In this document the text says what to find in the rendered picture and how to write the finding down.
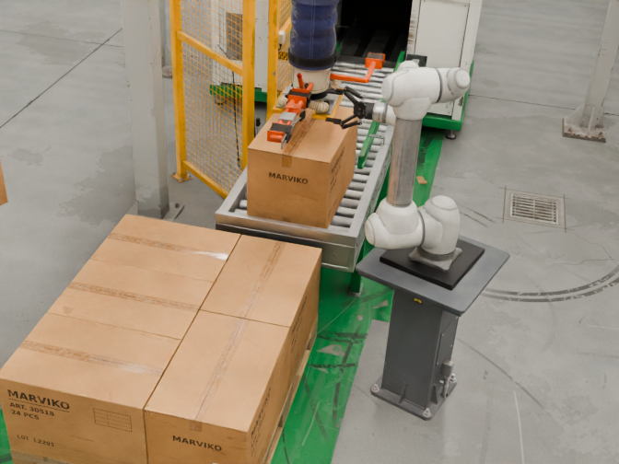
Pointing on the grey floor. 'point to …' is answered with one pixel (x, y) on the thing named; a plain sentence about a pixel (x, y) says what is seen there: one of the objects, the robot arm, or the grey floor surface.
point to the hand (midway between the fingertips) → (329, 105)
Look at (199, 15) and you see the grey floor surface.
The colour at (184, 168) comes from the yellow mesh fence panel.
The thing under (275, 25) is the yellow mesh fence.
